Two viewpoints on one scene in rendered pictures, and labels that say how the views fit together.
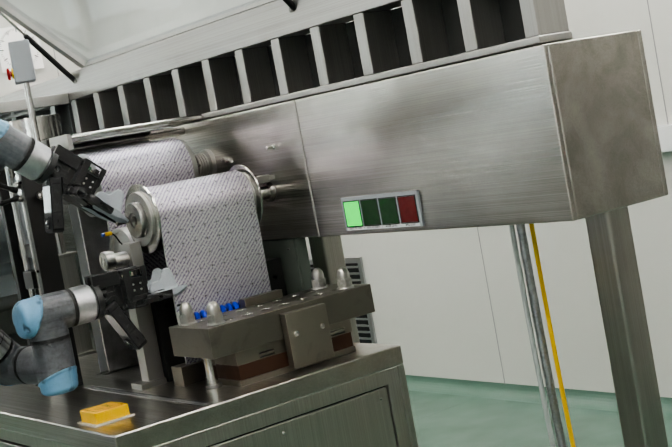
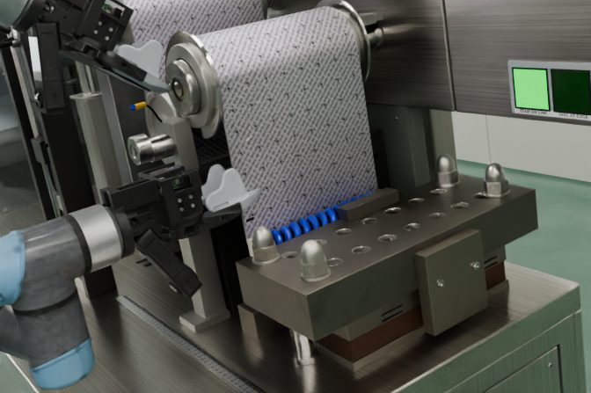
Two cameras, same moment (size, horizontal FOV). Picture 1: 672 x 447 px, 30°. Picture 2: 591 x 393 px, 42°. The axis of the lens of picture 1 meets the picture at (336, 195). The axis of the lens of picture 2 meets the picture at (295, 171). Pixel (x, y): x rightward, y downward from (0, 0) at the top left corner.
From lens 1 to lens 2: 1.60 m
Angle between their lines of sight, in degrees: 14
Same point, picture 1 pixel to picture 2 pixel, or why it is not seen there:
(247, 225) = (347, 92)
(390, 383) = (563, 340)
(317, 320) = (469, 258)
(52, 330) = (44, 294)
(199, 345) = (288, 310)
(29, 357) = (12, 325)
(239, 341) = (354, 305)
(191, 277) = (267, 177)
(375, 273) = not seen: hidden behind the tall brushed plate
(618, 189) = not seen: outside the picture
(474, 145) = not seen: outside the picture
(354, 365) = (521, 325)
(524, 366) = (510, 153)
